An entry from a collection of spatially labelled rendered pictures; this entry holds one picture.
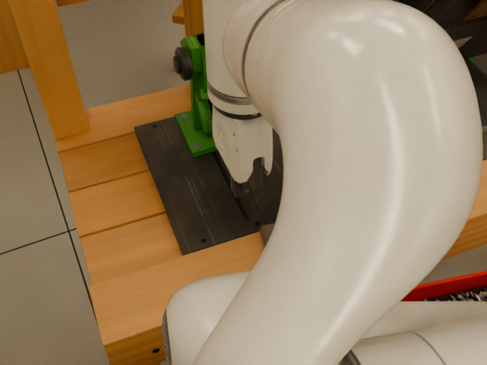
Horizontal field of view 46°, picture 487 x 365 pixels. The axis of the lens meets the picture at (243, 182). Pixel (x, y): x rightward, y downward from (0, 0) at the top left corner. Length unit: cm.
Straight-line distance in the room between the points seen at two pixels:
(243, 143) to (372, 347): 43
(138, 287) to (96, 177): 34
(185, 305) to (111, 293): 57
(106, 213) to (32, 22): 44
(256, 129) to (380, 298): 46
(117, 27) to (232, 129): 289
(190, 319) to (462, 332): 37
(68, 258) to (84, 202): 104
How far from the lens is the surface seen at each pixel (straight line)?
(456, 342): 28
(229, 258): 120
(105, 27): 355
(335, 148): 23
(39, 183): 268
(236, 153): 68
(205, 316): 61
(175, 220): 126
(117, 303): 117
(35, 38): 135
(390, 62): 24
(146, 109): 156
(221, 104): 65
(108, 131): 152
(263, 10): 38
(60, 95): 144
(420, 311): 37
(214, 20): 59
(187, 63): 126
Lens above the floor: 189
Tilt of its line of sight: 48 degrees down
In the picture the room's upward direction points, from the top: straight up
